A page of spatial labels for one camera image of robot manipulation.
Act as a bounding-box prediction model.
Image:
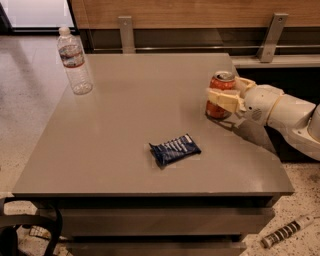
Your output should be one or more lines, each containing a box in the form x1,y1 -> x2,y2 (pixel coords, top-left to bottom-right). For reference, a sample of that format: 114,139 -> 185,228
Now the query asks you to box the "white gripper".
206,76 -> 284,126

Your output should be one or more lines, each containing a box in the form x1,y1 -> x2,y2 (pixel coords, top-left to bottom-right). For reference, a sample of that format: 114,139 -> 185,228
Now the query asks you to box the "orange coke can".
206,71 -> 235,119

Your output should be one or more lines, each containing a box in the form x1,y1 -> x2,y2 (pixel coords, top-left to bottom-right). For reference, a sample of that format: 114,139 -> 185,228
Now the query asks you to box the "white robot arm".
207,77 -> 320,161

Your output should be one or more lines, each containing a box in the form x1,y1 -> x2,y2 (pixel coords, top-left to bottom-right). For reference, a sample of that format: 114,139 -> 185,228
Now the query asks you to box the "clear plastic water bottle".
57,27 -> 93,95

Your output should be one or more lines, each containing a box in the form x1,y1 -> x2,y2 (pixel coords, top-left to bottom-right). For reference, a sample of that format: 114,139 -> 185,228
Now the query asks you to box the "blue snack bag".
149,133 -> 201,167

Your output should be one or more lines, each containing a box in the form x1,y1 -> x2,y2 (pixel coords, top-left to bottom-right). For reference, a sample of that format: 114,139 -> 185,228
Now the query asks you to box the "grey drawer cabinet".
13,54 -> 293,256

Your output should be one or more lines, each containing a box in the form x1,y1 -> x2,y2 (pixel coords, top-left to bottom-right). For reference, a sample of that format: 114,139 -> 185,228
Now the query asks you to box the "white striped cylinder on floor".
261,215 -> 315,249

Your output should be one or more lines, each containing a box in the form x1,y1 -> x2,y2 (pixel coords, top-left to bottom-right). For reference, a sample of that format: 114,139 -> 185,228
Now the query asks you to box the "wooden counter panel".
69,0 -> 320,29

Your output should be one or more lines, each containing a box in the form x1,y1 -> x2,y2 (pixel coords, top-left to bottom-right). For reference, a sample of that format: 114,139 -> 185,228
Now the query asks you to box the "black chair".
0,197 -> 64,256

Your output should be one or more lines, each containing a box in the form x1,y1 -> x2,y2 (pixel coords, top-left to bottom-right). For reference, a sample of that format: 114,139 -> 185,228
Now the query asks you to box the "right metal bracket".
257,13 -> 288,63

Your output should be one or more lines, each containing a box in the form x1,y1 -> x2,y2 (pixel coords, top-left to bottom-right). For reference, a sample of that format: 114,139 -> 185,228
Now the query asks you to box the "metal bracket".
118,16 -> 136,54
257,13 -> 288,63

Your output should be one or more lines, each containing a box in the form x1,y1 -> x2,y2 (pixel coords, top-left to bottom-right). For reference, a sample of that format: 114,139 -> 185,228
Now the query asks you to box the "left metal bracket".
118,16 -> 136,54

